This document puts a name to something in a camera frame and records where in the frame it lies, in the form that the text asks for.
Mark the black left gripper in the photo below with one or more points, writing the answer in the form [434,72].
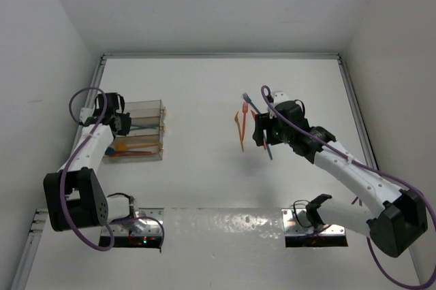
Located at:
[125,123]

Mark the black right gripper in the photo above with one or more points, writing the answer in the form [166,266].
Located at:
[264,121]

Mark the yellow plastic spoon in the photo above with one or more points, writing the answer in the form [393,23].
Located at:
[126,147]

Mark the blue plastic fork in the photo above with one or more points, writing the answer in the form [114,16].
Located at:
[247,99]

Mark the blue plastic spoon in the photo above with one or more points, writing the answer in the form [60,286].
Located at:
[112,151]

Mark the orange plastic spoon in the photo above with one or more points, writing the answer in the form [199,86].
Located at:
[134,154]

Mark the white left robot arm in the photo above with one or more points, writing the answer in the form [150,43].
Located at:
[76,181]

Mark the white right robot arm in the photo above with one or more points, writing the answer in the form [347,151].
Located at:
[393,218]

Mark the orange plastic fork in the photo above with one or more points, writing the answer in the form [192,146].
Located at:
[245,111]

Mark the orange plastic knife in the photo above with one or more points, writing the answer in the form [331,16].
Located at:
[253,113]

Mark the clear acrylic utensil organizer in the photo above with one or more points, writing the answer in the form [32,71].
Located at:
[143,113]

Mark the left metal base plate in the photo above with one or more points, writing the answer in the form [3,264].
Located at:
[147,222]

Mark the metal base plate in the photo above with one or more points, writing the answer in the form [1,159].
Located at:
[147,222]
[295,224]

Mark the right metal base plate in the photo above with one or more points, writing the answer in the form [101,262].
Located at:
[295,224]

